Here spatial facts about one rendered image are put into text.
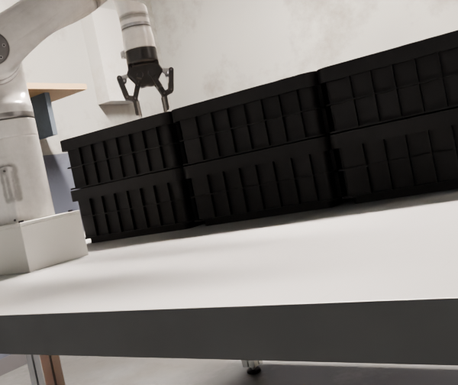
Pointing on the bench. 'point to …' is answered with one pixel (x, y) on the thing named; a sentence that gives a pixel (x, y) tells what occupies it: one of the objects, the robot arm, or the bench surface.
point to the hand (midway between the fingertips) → (152, 108)
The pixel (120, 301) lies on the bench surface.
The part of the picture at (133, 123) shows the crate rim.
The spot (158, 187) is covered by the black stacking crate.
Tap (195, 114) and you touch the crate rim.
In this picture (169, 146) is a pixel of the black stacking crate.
